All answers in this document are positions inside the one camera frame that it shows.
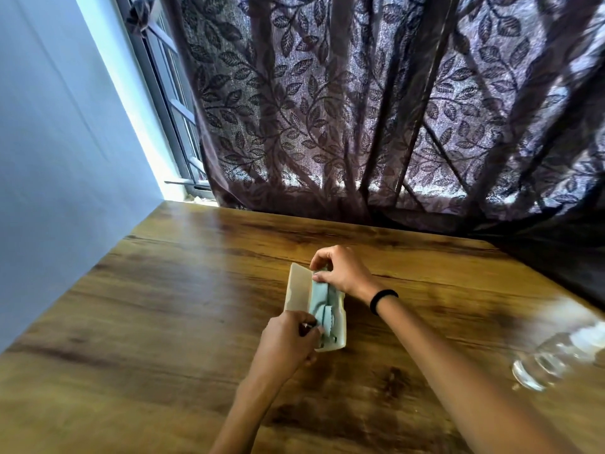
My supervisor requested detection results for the cream plastic case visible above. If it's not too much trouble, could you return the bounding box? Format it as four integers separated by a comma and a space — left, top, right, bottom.
284, 263, 348, 352

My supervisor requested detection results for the grey window frame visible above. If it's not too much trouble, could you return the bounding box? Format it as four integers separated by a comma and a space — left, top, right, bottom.
115, 0, 216, 200

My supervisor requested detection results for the person's left hand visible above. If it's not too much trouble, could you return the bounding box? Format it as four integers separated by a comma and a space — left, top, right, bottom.
251, 310, 325, 382

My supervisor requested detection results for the person's right hand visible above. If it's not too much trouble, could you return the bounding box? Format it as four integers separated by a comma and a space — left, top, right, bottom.
309, 245, 383, 305

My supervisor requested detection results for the black wristband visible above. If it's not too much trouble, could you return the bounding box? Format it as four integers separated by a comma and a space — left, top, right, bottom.
369, 289, 400, 317

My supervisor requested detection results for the person's right forearm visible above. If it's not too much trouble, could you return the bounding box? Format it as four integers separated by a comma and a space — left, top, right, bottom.
366, 290, 575, 454

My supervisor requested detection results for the light blue cloth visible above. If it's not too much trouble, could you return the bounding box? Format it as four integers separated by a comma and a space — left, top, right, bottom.
308, 265, 337, 343

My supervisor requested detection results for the purple leaf-patterned curtain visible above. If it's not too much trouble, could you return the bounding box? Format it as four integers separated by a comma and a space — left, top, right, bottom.
127, 0, 605, 313

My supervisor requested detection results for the clear plastic bottle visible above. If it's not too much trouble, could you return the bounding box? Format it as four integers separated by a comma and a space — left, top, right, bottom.
511, 318, 605, 392

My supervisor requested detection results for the person's left forearm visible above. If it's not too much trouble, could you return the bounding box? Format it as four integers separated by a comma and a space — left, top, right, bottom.
208, 366, 289, 454

